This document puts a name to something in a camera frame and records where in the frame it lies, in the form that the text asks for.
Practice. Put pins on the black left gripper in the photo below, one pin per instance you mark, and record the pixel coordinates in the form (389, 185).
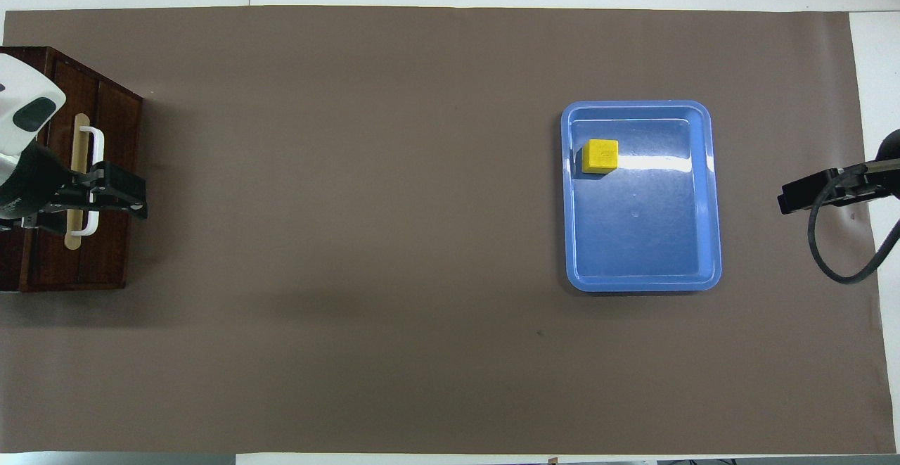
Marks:
(35, 183)

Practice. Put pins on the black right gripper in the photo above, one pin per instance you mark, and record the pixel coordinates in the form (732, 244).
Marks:
(868, 182)

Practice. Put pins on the yellow block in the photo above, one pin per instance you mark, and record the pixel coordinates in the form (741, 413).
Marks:
(601, 155)

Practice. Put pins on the dark wooden cabinet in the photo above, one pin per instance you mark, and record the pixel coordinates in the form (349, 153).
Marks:
(14, 268)

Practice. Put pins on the blue plastic tray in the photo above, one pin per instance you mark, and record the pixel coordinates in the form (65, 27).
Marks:
(647, 240)

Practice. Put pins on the brown table mat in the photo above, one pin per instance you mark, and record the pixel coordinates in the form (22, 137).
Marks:
(351, 240)

